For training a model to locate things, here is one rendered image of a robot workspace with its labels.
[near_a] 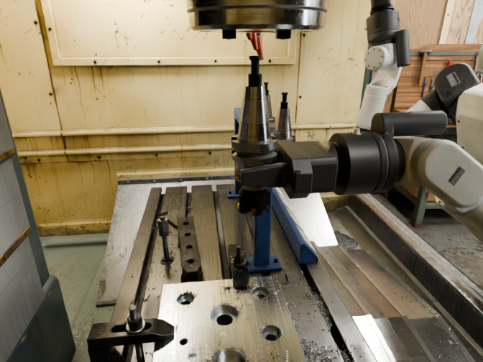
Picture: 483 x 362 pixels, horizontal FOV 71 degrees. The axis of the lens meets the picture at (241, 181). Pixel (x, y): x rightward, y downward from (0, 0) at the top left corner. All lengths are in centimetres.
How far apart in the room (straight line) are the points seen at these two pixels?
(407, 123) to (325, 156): 13
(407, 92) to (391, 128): 294
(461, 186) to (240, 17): 35
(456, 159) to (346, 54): 111
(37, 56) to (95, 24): 25
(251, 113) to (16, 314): 60
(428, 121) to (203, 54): 105
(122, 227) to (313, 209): 79
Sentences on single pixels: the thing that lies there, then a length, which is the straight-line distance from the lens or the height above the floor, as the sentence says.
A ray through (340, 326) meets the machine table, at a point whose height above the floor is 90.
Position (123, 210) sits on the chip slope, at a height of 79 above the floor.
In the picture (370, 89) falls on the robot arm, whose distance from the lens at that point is 111.
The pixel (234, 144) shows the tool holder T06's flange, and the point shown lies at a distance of 43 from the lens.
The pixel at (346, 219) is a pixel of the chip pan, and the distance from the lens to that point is 166.
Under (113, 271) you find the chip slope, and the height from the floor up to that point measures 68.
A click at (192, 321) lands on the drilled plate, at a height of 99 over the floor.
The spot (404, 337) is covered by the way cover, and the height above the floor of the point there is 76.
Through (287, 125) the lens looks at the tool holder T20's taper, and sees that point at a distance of 79.
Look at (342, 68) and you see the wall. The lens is 156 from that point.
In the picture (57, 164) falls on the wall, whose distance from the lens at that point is 163.
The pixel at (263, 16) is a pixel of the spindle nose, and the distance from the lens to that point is 36.
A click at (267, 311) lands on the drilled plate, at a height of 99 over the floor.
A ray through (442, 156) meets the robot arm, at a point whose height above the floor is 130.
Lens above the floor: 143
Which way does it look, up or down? 22 degrees down
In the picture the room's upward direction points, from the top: straight up
